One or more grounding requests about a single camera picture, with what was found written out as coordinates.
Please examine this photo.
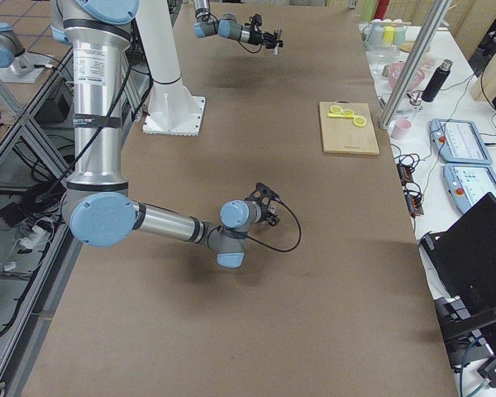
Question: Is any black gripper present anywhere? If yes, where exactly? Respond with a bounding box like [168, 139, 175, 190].
[247, 14, 284, 50]
[247, 182, 280, 227]

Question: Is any pink cup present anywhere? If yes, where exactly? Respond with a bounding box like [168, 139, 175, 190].
[391, 118, 412, 140]

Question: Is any lemon slice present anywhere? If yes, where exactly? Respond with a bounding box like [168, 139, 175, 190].
[341, 108, 355, 117]
[330, 104, 342, 114]
[353, 116, 367, 127]

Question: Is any aluminium frame post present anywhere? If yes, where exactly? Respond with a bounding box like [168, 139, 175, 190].
[379, 0, 452, 130]

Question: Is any wooden cutting board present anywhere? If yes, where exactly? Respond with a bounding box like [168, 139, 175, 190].
[319, 102, 379, 155]

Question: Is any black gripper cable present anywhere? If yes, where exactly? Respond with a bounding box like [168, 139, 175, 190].
[243, 194, 303, 253]

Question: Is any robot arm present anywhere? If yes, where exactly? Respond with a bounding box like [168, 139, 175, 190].
[51, 1, 279, 269]
[193, 0, 284, 54]

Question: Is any lemon slice bottom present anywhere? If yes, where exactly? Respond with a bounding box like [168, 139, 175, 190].
[330, 104, 342, 114]

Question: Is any lower teach pendant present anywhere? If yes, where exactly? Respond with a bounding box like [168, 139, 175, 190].
[442, 163, 496, 214]

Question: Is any lemon slice top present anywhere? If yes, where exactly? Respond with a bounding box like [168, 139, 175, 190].
[353, 116, 367, 127]

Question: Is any lemon slice middle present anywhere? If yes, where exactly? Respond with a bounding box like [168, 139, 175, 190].
[341, 108, 355, 117]

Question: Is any pink bowl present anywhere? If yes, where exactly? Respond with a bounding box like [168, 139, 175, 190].
[386, 61, 427, 92]

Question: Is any black monitor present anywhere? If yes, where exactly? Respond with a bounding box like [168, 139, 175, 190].
[419, 193, 496, 314]

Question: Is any upper teach pendant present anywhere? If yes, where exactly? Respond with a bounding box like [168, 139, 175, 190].
[429, 118, 493, 165]

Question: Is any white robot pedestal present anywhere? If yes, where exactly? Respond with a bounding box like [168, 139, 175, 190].
[136, 0, 206, 136]

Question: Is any teach pendant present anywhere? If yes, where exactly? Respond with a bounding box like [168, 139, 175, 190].
[429, 118, 493, 165]
[442, 163, 496, 214]

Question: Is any black water bottle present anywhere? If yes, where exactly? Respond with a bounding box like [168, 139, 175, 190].
[421, 59, 453, 103]

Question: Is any yellow plastic knife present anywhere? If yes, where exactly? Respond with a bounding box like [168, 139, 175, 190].
[327, 112, 356, 119]

